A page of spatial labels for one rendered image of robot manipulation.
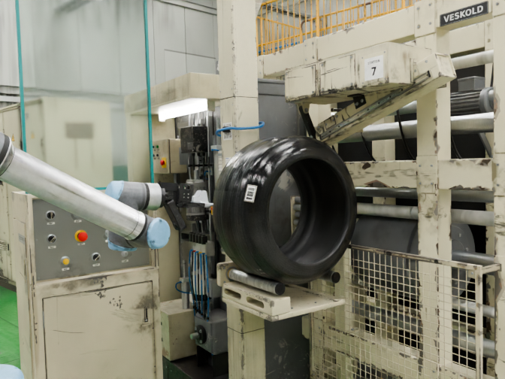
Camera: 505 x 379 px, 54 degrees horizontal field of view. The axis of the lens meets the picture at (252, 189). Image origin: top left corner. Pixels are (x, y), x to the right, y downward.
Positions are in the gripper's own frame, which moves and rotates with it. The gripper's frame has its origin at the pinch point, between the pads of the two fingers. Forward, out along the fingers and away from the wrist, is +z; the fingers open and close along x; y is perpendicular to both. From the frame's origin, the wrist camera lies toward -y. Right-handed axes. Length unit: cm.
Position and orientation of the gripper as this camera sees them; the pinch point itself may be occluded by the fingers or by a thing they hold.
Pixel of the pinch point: (209, 205)
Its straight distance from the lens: 178.9
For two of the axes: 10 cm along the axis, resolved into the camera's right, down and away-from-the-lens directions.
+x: -5.6, -0.3, 8.3
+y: 0.7, -10.0, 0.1
